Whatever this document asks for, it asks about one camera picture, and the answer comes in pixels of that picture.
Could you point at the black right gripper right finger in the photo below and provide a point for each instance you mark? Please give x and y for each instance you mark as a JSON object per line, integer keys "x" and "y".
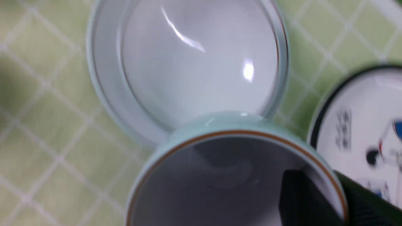
{"x": 366, "y": 208}

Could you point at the light blue cup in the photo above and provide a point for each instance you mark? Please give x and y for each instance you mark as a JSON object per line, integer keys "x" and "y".
{"x": 226, "y": 169}

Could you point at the light green checkered tablecloth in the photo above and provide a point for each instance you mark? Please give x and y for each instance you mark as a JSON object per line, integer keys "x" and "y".
{"x": 64, "y": 162}

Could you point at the light blue bowl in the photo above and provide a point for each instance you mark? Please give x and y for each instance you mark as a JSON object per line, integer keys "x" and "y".
{"x": 186, "y": 58}

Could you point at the white plate with cartoon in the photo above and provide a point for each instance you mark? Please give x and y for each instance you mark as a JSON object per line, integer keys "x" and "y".
{"x": 357, "y": 129}

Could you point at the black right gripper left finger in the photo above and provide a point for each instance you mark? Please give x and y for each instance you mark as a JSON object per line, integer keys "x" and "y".
{"x": 302, "y": 204}

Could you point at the light blue plate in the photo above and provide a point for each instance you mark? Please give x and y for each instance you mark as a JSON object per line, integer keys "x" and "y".
{"x": 104, "y": 54}

